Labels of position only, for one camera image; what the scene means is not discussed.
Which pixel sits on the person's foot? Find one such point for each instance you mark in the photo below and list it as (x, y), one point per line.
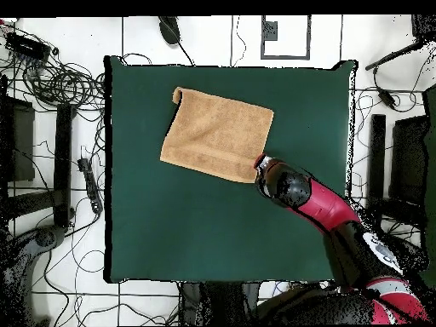
(169, 30)

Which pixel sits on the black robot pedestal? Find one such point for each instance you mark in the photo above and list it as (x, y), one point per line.
(221, 303)

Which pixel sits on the dark green table cloth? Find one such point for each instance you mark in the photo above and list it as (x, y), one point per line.
(153, 221)

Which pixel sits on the black power adapter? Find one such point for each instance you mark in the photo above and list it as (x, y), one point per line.
(386, 98)

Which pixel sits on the tan terry towel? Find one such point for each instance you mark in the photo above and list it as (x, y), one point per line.
(214, 136)

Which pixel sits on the dark panel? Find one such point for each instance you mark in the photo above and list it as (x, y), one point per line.
(407, 160)
(22, 143)

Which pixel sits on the black tripod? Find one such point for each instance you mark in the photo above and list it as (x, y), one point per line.
(395, 54)

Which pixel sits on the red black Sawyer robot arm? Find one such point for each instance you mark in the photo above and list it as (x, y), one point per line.
(323, 204)

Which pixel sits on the grey square floor frame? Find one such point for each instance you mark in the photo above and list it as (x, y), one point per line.
(262, 51)

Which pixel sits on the black stand bar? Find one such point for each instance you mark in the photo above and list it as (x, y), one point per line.
(377, 153)
(63, 163)

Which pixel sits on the black power strip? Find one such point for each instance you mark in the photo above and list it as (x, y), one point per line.
(91, 185)

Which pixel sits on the black electronics box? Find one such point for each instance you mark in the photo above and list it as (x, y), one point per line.
(27, 47)

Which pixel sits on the green cloth beside table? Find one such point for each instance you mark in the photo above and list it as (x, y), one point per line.
(432, 170)

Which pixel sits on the dark grey square plate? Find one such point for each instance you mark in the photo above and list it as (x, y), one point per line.
(269, 30)

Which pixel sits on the grey stand base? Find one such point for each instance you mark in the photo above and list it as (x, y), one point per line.
(44, 238)

